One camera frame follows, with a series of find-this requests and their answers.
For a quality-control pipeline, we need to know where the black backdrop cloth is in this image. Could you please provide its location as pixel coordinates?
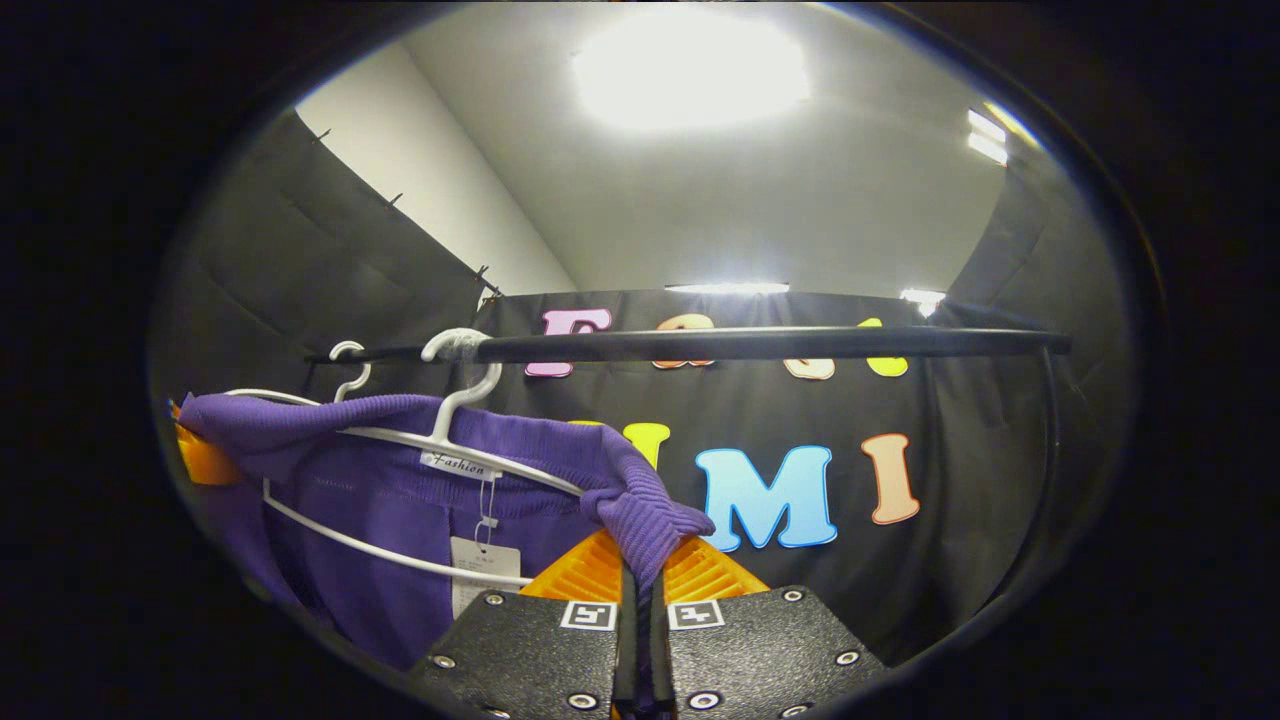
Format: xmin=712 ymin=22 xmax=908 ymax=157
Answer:
xmin=150 ymin=110 xmax=1136 ymax=666

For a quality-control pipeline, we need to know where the purple ribbed jacket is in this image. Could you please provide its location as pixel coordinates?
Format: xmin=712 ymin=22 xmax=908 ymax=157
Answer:
xmin=178 ymin=392 xmax=717 ymax=716

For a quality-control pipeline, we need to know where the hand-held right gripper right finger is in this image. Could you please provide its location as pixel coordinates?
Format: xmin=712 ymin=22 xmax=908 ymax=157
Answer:
xmin=650 ymin=535 xmax=889 ymax=720

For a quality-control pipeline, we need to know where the white plastic clothes hanger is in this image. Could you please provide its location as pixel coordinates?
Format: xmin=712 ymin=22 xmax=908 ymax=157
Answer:
xmin=262 ymin=328 xmax=586 ymax=589
xmin=222 ymin=340 xmax=373 ymax=406

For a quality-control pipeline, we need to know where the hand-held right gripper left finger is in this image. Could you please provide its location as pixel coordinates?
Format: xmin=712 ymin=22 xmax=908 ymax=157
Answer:
xmin=408 ymin=528 xmax=638 ymax=720

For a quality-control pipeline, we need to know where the black metal clothes rack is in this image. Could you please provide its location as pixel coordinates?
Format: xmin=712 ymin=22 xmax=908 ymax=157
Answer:
xmin=305 ymin=325 xmax=1073 ymax=621

